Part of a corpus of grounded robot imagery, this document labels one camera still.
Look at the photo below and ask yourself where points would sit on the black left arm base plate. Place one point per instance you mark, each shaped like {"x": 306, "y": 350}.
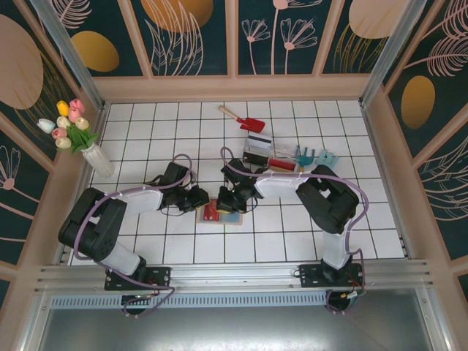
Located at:
{"x": 161, "y": 278}

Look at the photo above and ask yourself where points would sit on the engraved wooden card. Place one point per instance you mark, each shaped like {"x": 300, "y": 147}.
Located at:
{"x": 281, "y": 170}

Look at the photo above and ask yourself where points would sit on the beige leather card holder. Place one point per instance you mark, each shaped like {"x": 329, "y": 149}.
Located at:
{"x": 234, "y": 219}

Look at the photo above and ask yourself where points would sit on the plain red card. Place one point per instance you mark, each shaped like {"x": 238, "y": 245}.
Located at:
{"x": 211, "y": 214}

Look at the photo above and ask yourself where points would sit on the white ribbed vase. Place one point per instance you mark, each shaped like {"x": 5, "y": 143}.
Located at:
{"x": 98, "y": 161}

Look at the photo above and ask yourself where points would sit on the clear acrylic organizer box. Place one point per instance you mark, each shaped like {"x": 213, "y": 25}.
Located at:
{"x": 283, "y": 150}

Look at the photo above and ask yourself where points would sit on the artificial tulip bouquet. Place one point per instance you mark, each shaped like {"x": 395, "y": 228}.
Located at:
{"x": 78, "y": 133}

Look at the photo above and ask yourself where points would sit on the light blue toy rake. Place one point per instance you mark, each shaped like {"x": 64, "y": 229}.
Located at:
{"x": 325, "y": 160}

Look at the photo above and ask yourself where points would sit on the aluminium frame post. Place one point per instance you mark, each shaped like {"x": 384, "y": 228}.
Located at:
{"x": 69, "y": 51}
{"x": 387, "y": 47}

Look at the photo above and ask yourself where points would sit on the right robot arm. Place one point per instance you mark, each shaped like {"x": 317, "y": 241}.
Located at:
{"x": 278, "y": 186}

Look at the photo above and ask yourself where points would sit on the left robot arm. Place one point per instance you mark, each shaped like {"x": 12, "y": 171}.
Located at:
{"x": 142, "y": 200}

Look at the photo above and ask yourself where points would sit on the black device with green light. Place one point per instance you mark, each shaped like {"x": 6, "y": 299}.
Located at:
{"x": 256, "y": 159}

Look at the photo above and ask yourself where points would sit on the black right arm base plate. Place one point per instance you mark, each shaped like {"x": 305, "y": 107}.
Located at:
{"x": 311, "y": 274}

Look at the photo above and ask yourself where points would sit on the aluminium mounting rail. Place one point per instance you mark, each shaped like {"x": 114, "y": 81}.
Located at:
{"x": 234, "y": 278}

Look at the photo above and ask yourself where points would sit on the white card with magnetic stripe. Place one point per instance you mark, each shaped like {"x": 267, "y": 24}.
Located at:
{"x": 260, "y": 144}

